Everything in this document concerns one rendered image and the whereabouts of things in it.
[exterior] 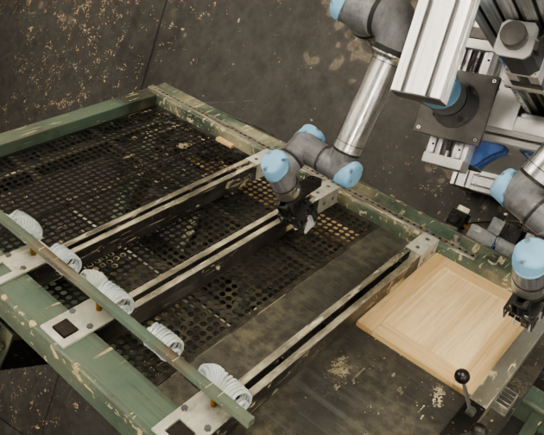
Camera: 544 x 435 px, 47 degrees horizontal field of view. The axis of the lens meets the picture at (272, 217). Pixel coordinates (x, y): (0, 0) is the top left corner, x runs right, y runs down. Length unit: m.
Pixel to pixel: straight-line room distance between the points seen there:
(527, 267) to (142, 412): 0.88
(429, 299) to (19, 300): 1.19
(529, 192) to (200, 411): 0.86
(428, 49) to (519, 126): 1.09
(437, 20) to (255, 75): 2.70
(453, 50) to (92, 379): 1.06
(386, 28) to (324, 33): 2.07
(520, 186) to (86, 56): 3.72
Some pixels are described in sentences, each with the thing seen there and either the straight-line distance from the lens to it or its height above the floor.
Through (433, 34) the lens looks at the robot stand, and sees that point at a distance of 1.13.
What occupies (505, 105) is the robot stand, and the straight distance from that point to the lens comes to 2.20.
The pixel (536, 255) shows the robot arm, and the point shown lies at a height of 1.68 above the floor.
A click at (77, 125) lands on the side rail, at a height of 1.26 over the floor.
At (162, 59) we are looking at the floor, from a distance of 4.24.
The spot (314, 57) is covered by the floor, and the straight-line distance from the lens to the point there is 3.61.
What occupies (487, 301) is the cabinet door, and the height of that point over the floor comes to 0.97.
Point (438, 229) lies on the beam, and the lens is 2.30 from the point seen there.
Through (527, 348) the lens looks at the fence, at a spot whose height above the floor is 1.10.
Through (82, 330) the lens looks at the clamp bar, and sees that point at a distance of 1.67.
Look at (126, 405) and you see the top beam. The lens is 1.52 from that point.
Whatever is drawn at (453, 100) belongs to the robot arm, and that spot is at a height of 1.22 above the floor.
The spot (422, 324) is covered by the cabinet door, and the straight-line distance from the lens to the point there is 1.94.
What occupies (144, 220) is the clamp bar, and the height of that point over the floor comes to 1.49.
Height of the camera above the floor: 3.04
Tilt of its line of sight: 59 degrees down
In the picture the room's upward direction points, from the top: 80 degrees counter-clockwise
